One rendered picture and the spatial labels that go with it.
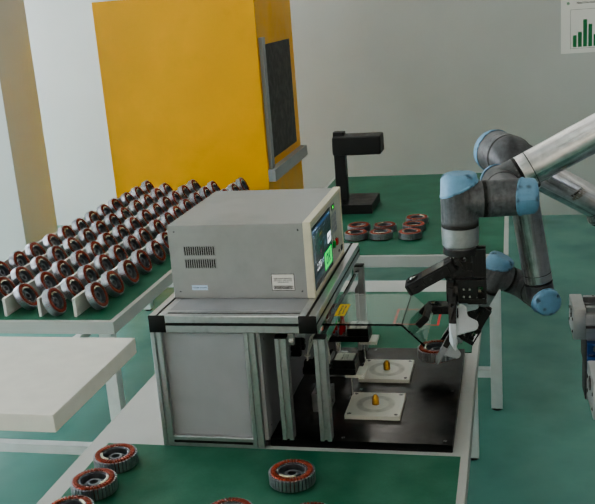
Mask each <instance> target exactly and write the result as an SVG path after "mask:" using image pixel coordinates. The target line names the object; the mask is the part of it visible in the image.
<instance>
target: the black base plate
mask: <svg viewBox="0 0 595 504"><path fill-rule="evenodd" d="M458 350H459V351H460V352H461V356H460V357H459V358H458V359H456V358H454V359H452V360H450V361H448V362H447V361H446V362H443V363H439V364H437V363H427V362H423V361H421V360H420V359H419V358H418V350H417V348H368V350H366V359H390V360H414V361H415V364H414V367H413V371H412V375H411V379H410V383H369V382H358V378H353V391H354V392H376V393H406V399H405V403H404V407H403V411H402V415H401V419H400V421H392V420H359V419H344V415H345V412H346V409H347V407H348V404H349V402H350V396H351V388H350V378H345V377H330V383H334V389H335V403H334V405H333V407H332V416H333V430H334V438H333V440H332V442H329V441H328V440H325V441H321V440H320V426H319V413H318V412H313V407H312V395H311V394H312V392H313V390H314V388H315V386H316V375H315V374H304V376H303V378H302V380H301V382H300V383H299V385H298V387H297V389H296V391H295V393H294V395H293V400H294V412H295V424H296V437H295V439H294V440H290V439H287V440H283V435H282V424H281V419H280V421H279V423H278V425H277V427H276V429H275V431H274V433H273V435H272V436H271V438H270V440H271V446H288V447H314V448H340V449H367V450H393V451H419V452H445V453H453V447H454V439H455V431H456V423H457V415H458V407H459V399H460V391H461V383H462V375H463V366H464V358H465V349H458ZM341 351H349V352H358V356H359V362H360V365H359V366H363V362H364V356H363V350H358V348H347V347H341Z"/></svg>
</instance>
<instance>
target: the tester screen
mask: <svg viewBox="0 0 595 504"><path fill-rule="evenodd" d="M330 230H331V228H330V213H329V211H328V212H327V213H326V215H325V216H324V217H323V218H322V220H321V221H320V222H319V223H318V225H317V226H316V227H315V228H314V230H313V231H312V244H313V258H314V271H315V285H316V288H317V286H318V285H319V283H320V281H321V280H322V278H323V277H324V275H325V274H326V272H327V270H328V269H329V267H330V266H331V264H332V263H333V261H332V262H331V264H330V265H329V267H328V268H327V270H325V272H324V273H323V275H322V276H321V278H320V279H319V281H318V282H317V284H316V277H317V276H318V274H319V273H320V271H321V270H322V268H323V267H325V255H324V254H325V252H326V251H327V249H328V248H329V246H330V245H331V244H332V243H331V240H330V242H329V243H328V245H327V246H326V248H325V249H324V240H323V239H324V237H325V236H326V235H327V233H328V232H329V231H330ZM321 258H322V267H321V269H320V270H319V272H318V270H317V263H318V262H319V261H320V259H321Z"/></svg>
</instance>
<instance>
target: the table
mask: <svg viewBox="0 0 595 504"><path fill-rule="evenodd" d="M187 186H188V187H187ZM187 186H185V185H181V186H180V187H178V192H176V191H175V190H173V189H172V188H171V186H170V185H168V184H167V183H163V184H161V185H160V186H159V188H157V187H156V188H154V186H153V184H152V183H151V182H150V181H148V180H146V181H144V182H142V183H141V188H142V189H141V188H140V187H138V186H135V187H134V188H132V189H131V194H130V193H129V192H124V193H123V194H122V195H121V201H122V203H123V205H125V207H126V206H128V205H129V207H130V210H131V212H132V213H133V214H132V213H131V212H130V211H129V210H128V209H127V208H125V207H124V206H123V205H122V203H121V202H120V201H119V200H117V199H116V198H112V199H111V200H109V201H108V205H106V204H101V205H99V206H98V207H97V213H98V214H97V213H96V212H95V211H93V210H90V211H88V212H87V213H85V215H84V216H85V217H84V218H85V220H83V219H82V218H79V217H78V218H76V219H74V220H73V221H72V228H71V227H69V226H67V225H63V226H61V227H60V228H58V230H57V234H58V236H57V235H55V234H53V233H49V234H47V235H46V236H45V237H44V238H43V244H44V246H45V248H46V249H47V257H48V259H47V258H45V257H44V256H42V255H44V254H45V253H46V251H45V249H44V248H42V246H41V245H40V244H39V243H37V242H34V241H33V242H30V243H29V244H28V245H26V247H25V253H26V255H27V256H26V255H25V254H24V253H23V252H21V251H18V250H17V251H15V252H13V253H11V254H10V255H9V258H8V259H9V264H10V266H11V268H12V271H11V270H10V268H9V266H8V265H7V264H6V263H5V262H3V261H0V333H26V334H76V335H74V336H73V337H89V336H90V335H91V334H99V337H100V338H117V336H116V333H117V332H118V331H119V330H120V329H121V328H122V327H124V326H125V325H126V324H127V323H128V322H129V321H130V320H132V319H133V318H134V317H135V316H136V315H137V314H138V313H139V312H141V311H142V310H143V309H144V310H145V311H151V310H152V308H153V300H154V299H155V298H156V297H157V296H159V295H160V294H161V293H162V292H163V291H164V290H165V289H167V288H168V287H174V286H173V277H172V268H171V260H170V251H169V243H168V234H167V232H165V231H167V225H169V224H170V223H172V222H173V221H174V220H176V219H177V218H179V217H180V216H182V215H183V214H184V213H186V212H187V211H189V210H190V209H191V208H193V207H194V206H196V205H197V204H199V203H200V202H201V201H203V200H204V199H206V198H207V197H209V196H210V195H211V194H213V193H214V192H216V191H227V190H228V191H244V190H249V187H248V184H247V182H246V181H245V180H244V179H243V178H241V177H240V178H238V179H236V181H235V184H234V183H231V184H230V185H228V186H227V190H226V189H222V190H220V187H219V186H218V184H217V183H216V182H214V181H210V182H208V183H207V187H206V186H203V187H202V188H201V186H200V185H199V184H198V182H197V181H196V180H194V179H191V180H190V181H188V182H187ZM198 191H199V194H198V193H197V192H198ZM149 193H151V196H150V195H148V194H149ZM167 196H168V197H167ZM187 198H189V200H190V201H189V200H188V199H187ZM138 199H140V201H138ZM157 202H158V203H159V204H157ZM178 204H179V207H180V208H179V207H178V206H176V205H178ZM147 208H149V211H148V210H146V209H147ZM167 211H168V212H167ZM114 213H117V215H115V214H114ZM133 215H134V216H136V215H137V217H138V219H137V218H135V217H134V216H133ZM99 217H100V218H99ZM158 217H160V220H158V219H157V218H158ZM104 219H105V224H104V223H103V222H102V220H104ZM123 223H125V226H126V227H125V226H123V225H121V224H123ZM148 224H149V229H150V232H151V234H152V235H153V236H154V237H153V238H152V236H151V234H149V232H148V231H147V230H146V229H145V228H143V227H145V226H146V225H148ZM106 226H107V227H106ZM90 227H91V229H92V230H91V229H89V228H90ZM108 228H109V229H108ZM72 229H73V230H72ZM109 230H110V231H112V232H113V235H111V234H110V233H108V232H110V231H109ZM75 233H76V234H75ZM133 234H134V236H133ZM76 235H78V236H79V240H80V242H82V243H80V242H79V241H78V240H77V239H76V238H74V237H75V236H76ZM114 237H115V238H114ZM155 238H157V241H156V240H154V239H155ZM97 239H98V242H97V241H96V240H97ZM122 241H123V246H124V248H123V247H121V246H120V245H118V244H119V243H121V242H122ZM61 244H63V248H64V250H65V251H64V250H63V249H62V248H61V247H60V246H59V245H61ZM82 245H83V246H84V247H85V249H86V253H87V254H86V253H85V252H84V251H82V250H81V249H83V246H82ZM144 246H146V251H147V254H148V255H147V254H146V252H145V251H143V250H141V248H143V247H144ZM124 249H126V250H124ZM107 251H108V255H109V256H107V255H106V254H104V253H106V252H107ZM126 252H127V253H126ZM66 253H67V254H68V255H69V256H70V260H71V263H72V266H73V267H74V269H75V270H76V271H75V272H74V270H73V269H71V268H72V267H71V265H70V264H69V263H68V262H66V261H65V259H66V258H68V256H67V254H66ZM127 254H128V255H127ZM130 256H131V260H132V261H130V260H128V258H129V257H130ZM148 256H149V257H148ZM28 258H29V259H28ZM89 258H90V259H91V260H90V259H89ZM150 259H151V260H150ZM29 260H30V261H31V263H30V261H29ZM49 260H50V261H49ZM92 261H94V266H95V268H96V269H95V268H94V267H92V266H91V265H89V263H91V262H92ZM28 263H30V264H31V268H32V270H33V272H34V273H35V274H36V275H37V276H36V277H35V282H36V286H37V288H38V289H39V290H40V292H41V293H42V294H41V295H42V301H43V305H44V307H45V309H46V310H47V311H48V313H46V314H45V315H44V316H42V317H39V312H38V305H37V298H38V297H40V296H41V295H39V294H38V293H37V292H36V290H35V289H34V288H33V287H32V286H31V285H29V284H27V283H28V282H29V281H31V280H33V279H34V276H33V274H32V273H31V272H30V271H29V270H28V269H27V268H26V267H24V266H25V265H26V264H28ZM116 266H118V267H117V268H118V273H119V275H118V274H117V273H116V272H115V271H113V270H112V269H114V268H115V267H116ZM50 268H52V272H53V274H54V275H53V274H51V273H50V272H48V271H47V270H49V269H50ZM61 268H62V269H61ZM96 270H97V271H96ZM77 271H78V272H77ZM76 272H77V273H78V278H79V279H77V278H76V277H73V276H71V275H73V274H74V273H76ZM98 273H99V274H100V276H99V274H98ZM9 274H10V275H11V279H12V281H13V282H12V281H11V280H10V279H9V278H8V277H6V276H8V275H9ZM120 276H121V277H120ZM100 278H101V283H102V285H101V284H100V283H99V282H96V281H97V280H98V279H100ZM45 280H46V281H45ZM122 280H123V281H122ZM58 281H59V282H58ZM25 282H26V283H25ZM13 283H14V284H13ZM59 283H61V289H62V291H63V293H64V295H65V296H66V297H67V299H66V300H65V298H64V295H63V294H62V292H61V291H60V290H59V289H57V288H55V286H56V285H58V284H59ZM103 286H104V287H103ZM84 289H85V296H86V299H87V301H88V303H89V304H90V305H91V307H89V308H88V309H87V310H85V311H84V312H83V313H81V314H80V315H79V316H78V317H74V310H73V304H72V298H73V297H75V296H76V295H77V294H79V293H80V292H82V291H83V290H84ZM13 291H14V292H13ZM12 292H13V293H14V294H13V295H14V297H15V300H16V301H17V303H19V305H20V306H21V308H19V309H18V310H16V311H15V312H13V313H12V314H10V315H9V316H5V315H4V309H3V303H2V298H3V297H5V296H7V295H8V294H7V293H9V294H10V293H12ZM29 300H31V301H29ZM106 389H107V396H108V403H109V410H110V417H111V421H112V420H113V419H114V418H115V417H116V416H117V415H118V414H119V413H120V411H121V410H122V409H123V408H124V407H125V406H126V402H125V395H124V387H123V380H122V373H121V369H120V370H119V371H118V372H117V373H116V374H115V375H114V376H113V377H112V378H111V379H110V380H109V381H108V382H106ZM91 443H92V442H79V441H53V440H28V439H2V438H0V451H1V452H25V453H48V454H72V455H81V454H82V453H83V452H84V451H85V450H86V449H87V448H88V447H89V445H90V444H91Z"/></svg>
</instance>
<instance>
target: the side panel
mask: <svg viewBox="0 0 595 504"><path fill-rule="evenodd" d="M150 336H151V344H152V352H153V360H154V368H155V376H156V384H157V392H158V400H159V408H160V416H161V424H162V432H163V440H164V445H169V444H170V445H176V446H202V447H227V448H253V449H258V448H261V449H265V448H266V446H267V445H268V443H267V440H266V439H265V428H264V418H263V407H262V396H261V385H260V375H259V364H258V353H257V342H256V333H186V332H150Z"/></svg>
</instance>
